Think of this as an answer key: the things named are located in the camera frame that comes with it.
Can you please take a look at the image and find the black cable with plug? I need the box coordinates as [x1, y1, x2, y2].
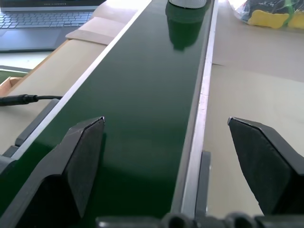
[0, 94, 64, 107]

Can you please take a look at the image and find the silver conveyor side rail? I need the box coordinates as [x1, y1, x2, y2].
[10, 0, 167, 160]
[180, 0, 219, 214]

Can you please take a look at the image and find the grey laptop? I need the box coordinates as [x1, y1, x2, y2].
[0, 0, 106, 53]

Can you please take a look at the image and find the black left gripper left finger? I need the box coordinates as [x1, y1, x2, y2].
[0, 116, 105, 228]

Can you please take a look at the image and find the green conveyor belt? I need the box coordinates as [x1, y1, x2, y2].
[0, 0, 213, 228]

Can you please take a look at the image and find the clear bag with yellow items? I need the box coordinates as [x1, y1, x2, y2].
[234, 0, 304, 30]

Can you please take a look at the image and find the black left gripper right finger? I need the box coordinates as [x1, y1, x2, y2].
[227, 116, 304, 228]

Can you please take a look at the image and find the grey white shoe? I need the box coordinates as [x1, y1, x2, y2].
[168, 0, 208, 9]

